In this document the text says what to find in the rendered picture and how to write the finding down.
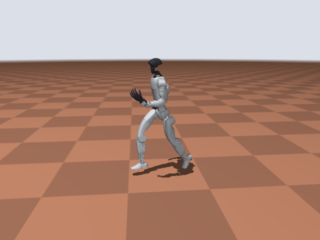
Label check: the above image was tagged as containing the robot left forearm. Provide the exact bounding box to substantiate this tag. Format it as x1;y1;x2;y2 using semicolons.
141;99;164;108

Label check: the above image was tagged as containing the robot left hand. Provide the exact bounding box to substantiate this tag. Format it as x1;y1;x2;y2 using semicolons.
130;88;147;104

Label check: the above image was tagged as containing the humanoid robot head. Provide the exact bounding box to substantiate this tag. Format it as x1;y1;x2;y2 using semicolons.
148;58;162;78

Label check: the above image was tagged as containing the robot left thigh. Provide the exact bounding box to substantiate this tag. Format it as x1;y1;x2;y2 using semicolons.
163;114;181;146

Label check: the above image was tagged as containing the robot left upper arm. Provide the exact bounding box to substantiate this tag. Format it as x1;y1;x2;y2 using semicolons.
157;79;166;105

